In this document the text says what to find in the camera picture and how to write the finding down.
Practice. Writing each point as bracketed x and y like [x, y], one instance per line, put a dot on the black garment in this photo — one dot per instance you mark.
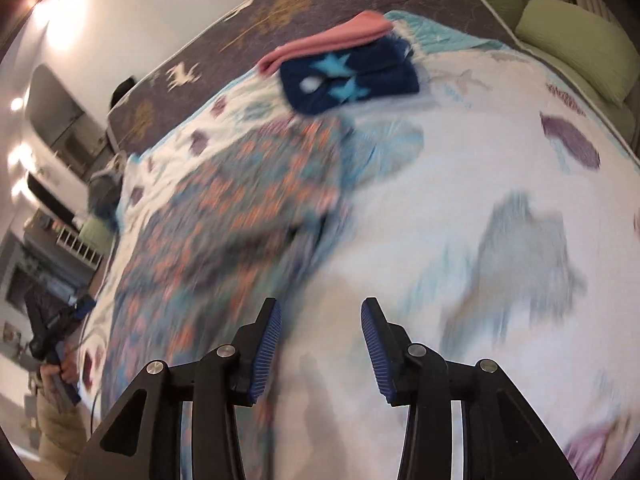
[124, 91]

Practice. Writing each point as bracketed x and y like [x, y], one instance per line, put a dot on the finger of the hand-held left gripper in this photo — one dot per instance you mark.
[85, 305]

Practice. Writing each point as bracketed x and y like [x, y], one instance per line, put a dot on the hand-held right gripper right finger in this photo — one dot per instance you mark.
[376, 355]

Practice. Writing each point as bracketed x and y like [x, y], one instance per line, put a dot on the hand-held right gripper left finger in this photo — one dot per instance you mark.
[265, 355]

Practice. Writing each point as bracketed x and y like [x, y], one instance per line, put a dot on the blue floral shirt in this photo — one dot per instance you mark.
[225, 210]

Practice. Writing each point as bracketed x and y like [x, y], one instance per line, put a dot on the white rack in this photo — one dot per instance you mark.
[75, 250]

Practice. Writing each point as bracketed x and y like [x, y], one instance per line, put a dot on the pink folded garment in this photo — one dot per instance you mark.
[340, 35]

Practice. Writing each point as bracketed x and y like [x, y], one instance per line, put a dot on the pile of grey-blue clothes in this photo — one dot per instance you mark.
[102, 185]

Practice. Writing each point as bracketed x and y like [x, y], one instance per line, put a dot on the person's left hand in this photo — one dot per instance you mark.
[62, 372]

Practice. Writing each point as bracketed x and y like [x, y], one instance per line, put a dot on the white shell-print quilt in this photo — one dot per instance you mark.
[475, 160]

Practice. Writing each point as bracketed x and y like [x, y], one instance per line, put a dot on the grey deer-print mattress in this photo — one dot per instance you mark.
[300, 10]

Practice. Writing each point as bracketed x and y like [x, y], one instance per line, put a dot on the navy star-print folded garment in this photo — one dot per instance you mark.
[370, 80]

